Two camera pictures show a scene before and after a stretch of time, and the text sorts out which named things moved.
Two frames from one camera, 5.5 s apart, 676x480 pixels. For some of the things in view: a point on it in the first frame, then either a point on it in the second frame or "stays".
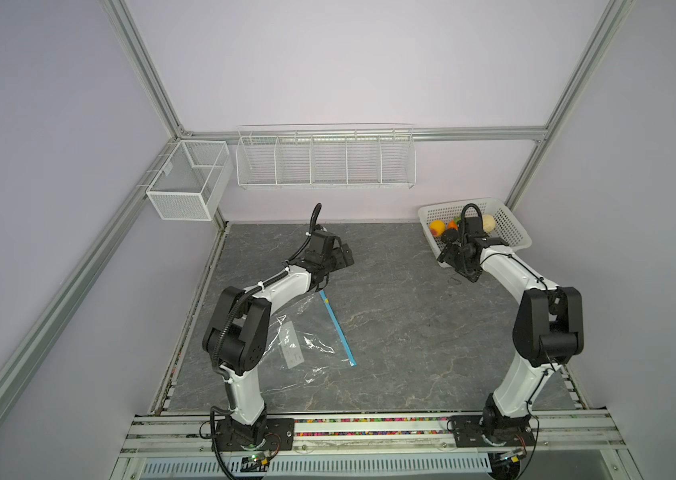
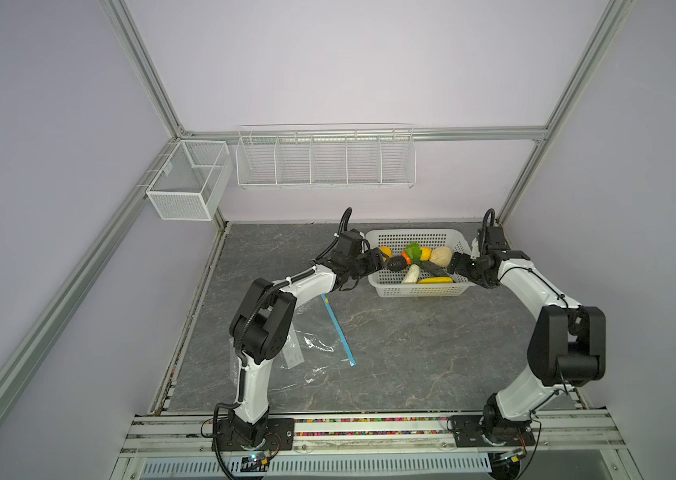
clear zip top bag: (305, 348) stays
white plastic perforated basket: (508, 229) to (388, 282)
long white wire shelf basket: (326, 156) stays
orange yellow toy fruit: (436, 227) to (386, 250)
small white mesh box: (192, 180) stays
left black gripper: (341, 262) to (376, 262)
